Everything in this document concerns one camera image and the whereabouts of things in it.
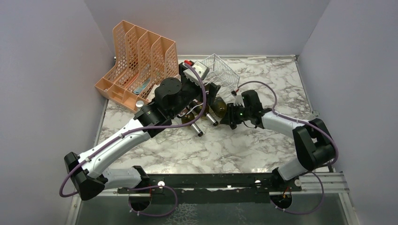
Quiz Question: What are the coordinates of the clear glass bottle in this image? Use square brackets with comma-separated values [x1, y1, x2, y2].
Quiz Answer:
[136, 100, 145, 110]

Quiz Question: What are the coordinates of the black metal base rail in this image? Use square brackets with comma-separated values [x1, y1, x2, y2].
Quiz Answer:
[74, 172, 349, 206]

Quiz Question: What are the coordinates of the green wine bottle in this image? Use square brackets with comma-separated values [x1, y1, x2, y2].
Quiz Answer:
[189, 101, 219, 127]
[181, 112, 204, 137]
[210, 96, 228, 119]

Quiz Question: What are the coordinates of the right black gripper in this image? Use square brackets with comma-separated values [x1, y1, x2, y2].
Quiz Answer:
[220, 102, 252, 124]

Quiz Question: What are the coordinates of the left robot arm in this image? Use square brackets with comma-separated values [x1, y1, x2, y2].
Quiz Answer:
[59, 60, 210, 201]

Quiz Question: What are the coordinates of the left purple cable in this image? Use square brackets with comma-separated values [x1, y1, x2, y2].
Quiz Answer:
[59, 63, 207, 198]

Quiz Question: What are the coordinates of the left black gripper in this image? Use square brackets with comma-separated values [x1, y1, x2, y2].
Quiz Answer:
[169, 66, 221, 118]

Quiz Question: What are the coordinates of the white wire wine rack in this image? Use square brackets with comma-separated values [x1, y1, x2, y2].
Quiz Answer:
[200, 54, 240, 90]

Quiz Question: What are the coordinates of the orange plastic file organizer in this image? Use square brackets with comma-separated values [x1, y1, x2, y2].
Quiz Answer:
[95, 20, 178, 112]

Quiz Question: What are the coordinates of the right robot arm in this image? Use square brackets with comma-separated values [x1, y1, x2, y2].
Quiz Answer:
[220, 90, 337, 191]

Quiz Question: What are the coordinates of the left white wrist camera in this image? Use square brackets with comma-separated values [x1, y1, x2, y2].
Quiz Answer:
[182, 60, 210, 85]

